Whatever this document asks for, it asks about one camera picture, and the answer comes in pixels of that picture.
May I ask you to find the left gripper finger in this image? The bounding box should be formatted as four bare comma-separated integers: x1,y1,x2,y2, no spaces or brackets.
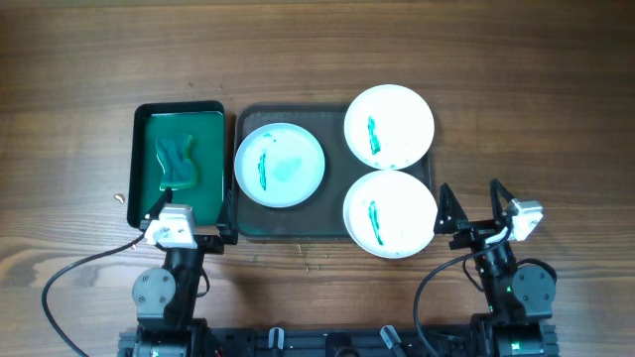
216,190,238,244
144,187,173,220

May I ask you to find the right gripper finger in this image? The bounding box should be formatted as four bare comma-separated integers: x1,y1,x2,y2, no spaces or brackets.
490,178,515,218
434,183,468,234

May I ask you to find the green scrub sponge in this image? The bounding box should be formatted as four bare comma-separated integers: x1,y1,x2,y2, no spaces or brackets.
155,133,197,190

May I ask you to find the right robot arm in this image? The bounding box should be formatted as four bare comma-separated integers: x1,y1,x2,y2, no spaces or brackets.
434,179,559,356

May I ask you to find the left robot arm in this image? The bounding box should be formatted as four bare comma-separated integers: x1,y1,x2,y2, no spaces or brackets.
117,187,238,357

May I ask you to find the green water tray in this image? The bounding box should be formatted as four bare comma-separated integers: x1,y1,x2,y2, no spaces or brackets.
127,101,229,228

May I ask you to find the dark brown serving tray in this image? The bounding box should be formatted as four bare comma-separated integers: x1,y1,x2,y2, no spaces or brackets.
232,102,434,240

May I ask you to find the left black cable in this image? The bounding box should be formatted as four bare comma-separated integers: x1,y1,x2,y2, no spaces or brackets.
41,232,148,357

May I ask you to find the black cable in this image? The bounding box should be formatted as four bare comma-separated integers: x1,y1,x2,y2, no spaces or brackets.
41,232,148,357
413,225,512,357

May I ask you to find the right black cable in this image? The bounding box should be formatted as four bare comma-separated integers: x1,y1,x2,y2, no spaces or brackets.
413,225,512,357

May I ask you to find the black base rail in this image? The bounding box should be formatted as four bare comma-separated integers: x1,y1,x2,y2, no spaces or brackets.
117,324,561,357

